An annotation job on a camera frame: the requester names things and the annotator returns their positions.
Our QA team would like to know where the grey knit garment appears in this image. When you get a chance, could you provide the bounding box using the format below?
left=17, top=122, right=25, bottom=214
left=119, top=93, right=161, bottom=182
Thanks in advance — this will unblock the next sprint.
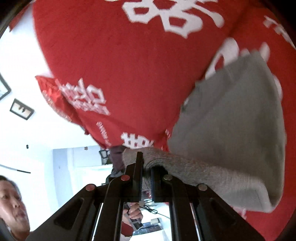
left=122, top=51, right=287, bottom=214

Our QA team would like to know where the red blanket with white print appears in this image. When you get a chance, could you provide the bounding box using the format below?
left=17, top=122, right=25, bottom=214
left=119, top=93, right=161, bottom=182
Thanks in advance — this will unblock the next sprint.
left=9, top=0, right=296, bottom=241

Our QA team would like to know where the operator head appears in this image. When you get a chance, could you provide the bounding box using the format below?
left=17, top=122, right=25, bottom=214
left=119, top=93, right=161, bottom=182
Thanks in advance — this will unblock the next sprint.
left=1, top=175, right=31, bottom=240

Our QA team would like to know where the black framed wall picture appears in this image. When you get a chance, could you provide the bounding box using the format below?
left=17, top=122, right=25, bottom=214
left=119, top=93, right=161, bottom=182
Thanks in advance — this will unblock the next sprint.
left=10, top=99, right=35, bottom=120

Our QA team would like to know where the operator left hand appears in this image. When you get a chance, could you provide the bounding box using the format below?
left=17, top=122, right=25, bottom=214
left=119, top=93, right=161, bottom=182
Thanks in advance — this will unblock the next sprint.
left=122, top=202, right=143, bottom=223

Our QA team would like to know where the seated person in grey clothes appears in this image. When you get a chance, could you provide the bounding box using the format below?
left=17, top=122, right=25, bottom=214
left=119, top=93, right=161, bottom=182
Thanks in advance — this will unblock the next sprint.
left=99, top=145, right=126, bottom=184

